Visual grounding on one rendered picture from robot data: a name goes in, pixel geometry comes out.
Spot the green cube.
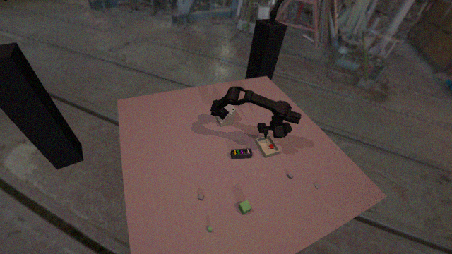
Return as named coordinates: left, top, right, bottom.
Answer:
left=239, top=200, right=251, bottom=215

